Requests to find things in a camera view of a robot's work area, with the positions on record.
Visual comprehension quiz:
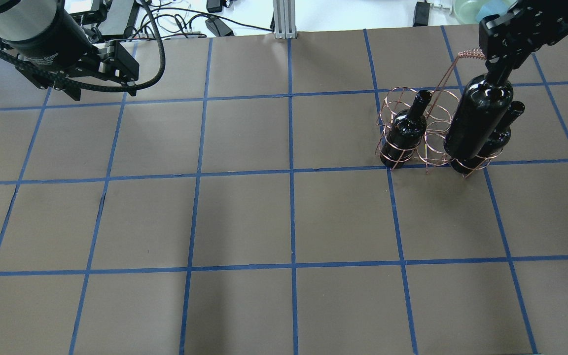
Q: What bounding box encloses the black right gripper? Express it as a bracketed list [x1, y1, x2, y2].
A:
[479, 0, 568, 74]

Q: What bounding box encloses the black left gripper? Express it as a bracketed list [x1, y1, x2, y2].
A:
[3, 10, 140, 103]

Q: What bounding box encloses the dark wine bottle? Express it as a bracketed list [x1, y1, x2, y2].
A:
[380, 90, 432, 169]
[444, 67, 514, 160]

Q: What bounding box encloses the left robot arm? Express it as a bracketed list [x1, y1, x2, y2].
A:
[0, 0, 142, 101]

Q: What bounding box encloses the dark wine bottle in basket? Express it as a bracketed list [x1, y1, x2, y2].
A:
[380, 90, 432, 169]

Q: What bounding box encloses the blue foam cube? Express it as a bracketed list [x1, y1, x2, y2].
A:
[475, 0, 514, 22]

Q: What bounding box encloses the black power adapter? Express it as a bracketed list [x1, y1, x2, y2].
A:
[412, 0, 431, 27]

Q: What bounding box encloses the black power brick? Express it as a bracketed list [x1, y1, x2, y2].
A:
[205, 17, 235, 37]

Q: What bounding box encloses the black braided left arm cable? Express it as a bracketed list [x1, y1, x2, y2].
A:
[0, 0, 167, 94]

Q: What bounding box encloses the copper wire wine basket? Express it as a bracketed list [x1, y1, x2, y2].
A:
[376, 49, 495, 178]

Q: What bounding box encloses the aluminium frame post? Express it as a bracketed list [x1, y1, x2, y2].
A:
[273, 0, 298, 39]

